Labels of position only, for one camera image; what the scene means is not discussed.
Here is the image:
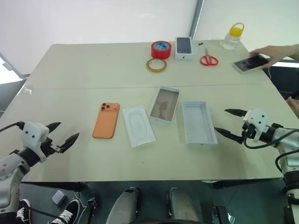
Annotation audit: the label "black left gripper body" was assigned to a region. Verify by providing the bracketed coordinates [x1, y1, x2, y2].
[43, 137, 62, 158]

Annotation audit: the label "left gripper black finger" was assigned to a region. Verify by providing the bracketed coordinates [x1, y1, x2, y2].
[46, 122, 62, 134]
[57, 133, 80, 154]

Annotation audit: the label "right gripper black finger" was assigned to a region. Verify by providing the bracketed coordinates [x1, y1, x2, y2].
[214, 127, 243, 144]
[224, 108, 248, 119]

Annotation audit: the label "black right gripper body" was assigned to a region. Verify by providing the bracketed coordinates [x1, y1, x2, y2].
[241, 123, 256, 143]

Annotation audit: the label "white phone box lid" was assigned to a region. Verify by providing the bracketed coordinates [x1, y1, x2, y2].
[181, 100, 219, 146]

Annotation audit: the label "orange smartphone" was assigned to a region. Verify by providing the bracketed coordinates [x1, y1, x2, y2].
[92, 102, 121, 140]

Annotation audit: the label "white smartphone with dark screen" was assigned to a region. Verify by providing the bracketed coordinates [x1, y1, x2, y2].
[233, 54, 271, 75]

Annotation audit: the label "white phone box base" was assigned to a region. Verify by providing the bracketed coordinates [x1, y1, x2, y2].
[149, 86, 181, 123]

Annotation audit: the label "white moulded box insert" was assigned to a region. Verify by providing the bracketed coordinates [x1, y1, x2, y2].
[122, 105, 157, 149]

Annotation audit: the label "gray rectangular metal block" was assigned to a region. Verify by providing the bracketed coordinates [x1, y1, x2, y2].
[51, 189, 68, 206]

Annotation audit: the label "closed white phone box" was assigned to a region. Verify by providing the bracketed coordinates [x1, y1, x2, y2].
[174, 36, 197, 61]

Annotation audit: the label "person's left hand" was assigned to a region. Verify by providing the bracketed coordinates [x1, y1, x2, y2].
[285, 96, 299, 113]

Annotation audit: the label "person's right hand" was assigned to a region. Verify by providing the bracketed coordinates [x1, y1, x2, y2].
[248, 45, 292, 69]

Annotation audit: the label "black and white sneaker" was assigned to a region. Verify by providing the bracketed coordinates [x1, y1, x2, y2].
[50, 199, 82, 224]
[15, 198, 32, 224]

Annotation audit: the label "clear jar with yellow lid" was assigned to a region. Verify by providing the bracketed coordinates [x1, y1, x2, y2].
[220, 22, 246, 50]

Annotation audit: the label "grey rounded robot leg shell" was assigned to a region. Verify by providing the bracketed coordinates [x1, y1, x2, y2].
[109, 186, 141, 224]
[165, 186, 199, 224]

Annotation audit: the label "red tape roll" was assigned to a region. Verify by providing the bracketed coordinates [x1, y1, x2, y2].
[150, 41, 173, 60]

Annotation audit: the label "clear yellowish tape roll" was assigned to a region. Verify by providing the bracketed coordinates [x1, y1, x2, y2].
[146, 58, 168, 73]

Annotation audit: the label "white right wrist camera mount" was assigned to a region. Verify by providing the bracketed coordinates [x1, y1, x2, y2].
[242, 108, 270, 143]

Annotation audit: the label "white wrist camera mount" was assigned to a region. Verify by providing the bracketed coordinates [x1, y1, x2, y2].
[21, 121, 50, 163]
[242, 108, 270, 143]

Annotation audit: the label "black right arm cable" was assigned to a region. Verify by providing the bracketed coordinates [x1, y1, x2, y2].
[242, 127, 299, 174]

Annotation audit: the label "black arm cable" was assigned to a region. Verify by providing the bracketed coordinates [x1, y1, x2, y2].
[242, 127, 299, 174]
[0, 122, 24, 133]

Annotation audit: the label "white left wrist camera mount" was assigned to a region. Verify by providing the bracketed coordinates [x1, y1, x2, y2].
[21, 121, 50, 163]

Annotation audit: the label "black table frame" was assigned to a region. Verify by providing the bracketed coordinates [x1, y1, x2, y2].
[20, 178, 285, 192]

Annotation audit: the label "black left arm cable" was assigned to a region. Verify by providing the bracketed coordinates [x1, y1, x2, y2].
[0, 122, 24, 133]

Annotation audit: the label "red-handled scissors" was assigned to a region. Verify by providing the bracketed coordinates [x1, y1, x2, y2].
[199, 48, 220, 67]

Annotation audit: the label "grey window frame bar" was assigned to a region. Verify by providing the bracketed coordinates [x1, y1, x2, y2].
[0, 52, 31, 83]

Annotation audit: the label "black metal floor frame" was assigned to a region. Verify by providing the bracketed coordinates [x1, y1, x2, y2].
[80, 196, 98, 224]
[212, 204, 235, 224]

